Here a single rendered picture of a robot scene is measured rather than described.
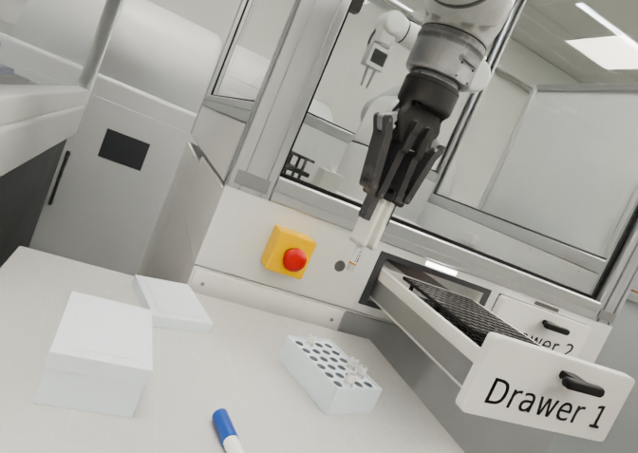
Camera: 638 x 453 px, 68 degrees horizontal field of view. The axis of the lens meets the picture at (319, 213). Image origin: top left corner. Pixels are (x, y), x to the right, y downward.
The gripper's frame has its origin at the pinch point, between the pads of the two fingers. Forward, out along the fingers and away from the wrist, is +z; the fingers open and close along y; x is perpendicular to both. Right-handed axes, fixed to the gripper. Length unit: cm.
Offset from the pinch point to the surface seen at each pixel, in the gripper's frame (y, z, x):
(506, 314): 54, 10, 4
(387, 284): 22.2, 11.5, 11.4
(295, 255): 1.2, 11.0, 13.9
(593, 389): 25.8, 8.6, -24.8
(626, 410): 198, 43, 11
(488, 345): 12.0, 8.2, -16.2
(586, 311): 77, 3, -1
